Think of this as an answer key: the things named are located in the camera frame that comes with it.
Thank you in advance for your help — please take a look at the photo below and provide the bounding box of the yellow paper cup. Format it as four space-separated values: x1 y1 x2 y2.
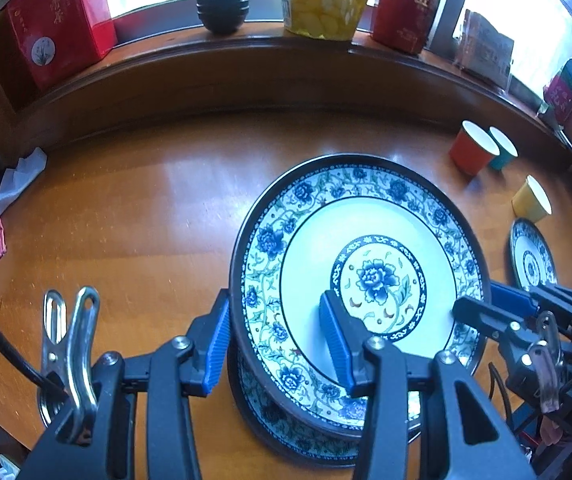
511 175 553 224

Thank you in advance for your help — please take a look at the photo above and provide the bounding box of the glass jar with yellow contents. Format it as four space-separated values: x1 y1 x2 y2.
278 0 379 41

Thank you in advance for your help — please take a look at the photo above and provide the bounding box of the colourful snack packet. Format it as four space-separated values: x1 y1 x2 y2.
541 58 572 121

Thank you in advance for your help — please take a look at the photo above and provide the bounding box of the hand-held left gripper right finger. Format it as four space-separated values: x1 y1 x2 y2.
318 290 542 480

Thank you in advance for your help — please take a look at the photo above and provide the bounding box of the red paper cup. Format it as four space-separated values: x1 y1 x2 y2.
449 120 501 177

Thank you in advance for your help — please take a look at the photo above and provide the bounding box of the wooden window sill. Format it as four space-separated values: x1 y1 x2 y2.
0 10 572 161

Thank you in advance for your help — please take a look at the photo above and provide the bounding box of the black braided cable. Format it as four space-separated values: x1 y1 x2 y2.
0 287 66 401

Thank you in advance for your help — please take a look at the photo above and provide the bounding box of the teal paper cup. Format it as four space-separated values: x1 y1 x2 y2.
487 126 519 171

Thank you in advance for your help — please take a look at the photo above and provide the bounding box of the large blue floral plate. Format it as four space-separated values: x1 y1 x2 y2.
229 345 424 462
229 156 492 443

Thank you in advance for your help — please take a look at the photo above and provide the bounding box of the red gift box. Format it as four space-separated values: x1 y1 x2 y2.
6 0 118 92

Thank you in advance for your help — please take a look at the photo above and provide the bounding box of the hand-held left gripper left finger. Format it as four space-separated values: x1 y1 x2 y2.
20 287 231 480

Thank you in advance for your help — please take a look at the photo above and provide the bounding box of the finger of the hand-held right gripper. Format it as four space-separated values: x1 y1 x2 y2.
452 296 547 396
488 282 572 347

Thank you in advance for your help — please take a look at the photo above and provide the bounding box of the white tissue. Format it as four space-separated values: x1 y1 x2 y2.
0 147 48 216

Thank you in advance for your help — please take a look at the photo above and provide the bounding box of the small blue floral plate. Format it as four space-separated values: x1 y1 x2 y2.
509 218 558 291

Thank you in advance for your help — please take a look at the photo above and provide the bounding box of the clear bag with printed paper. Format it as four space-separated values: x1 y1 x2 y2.
453 9 515 90

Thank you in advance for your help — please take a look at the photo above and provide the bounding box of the dark red liquor bottle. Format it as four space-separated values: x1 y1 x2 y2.
370 0 449 56

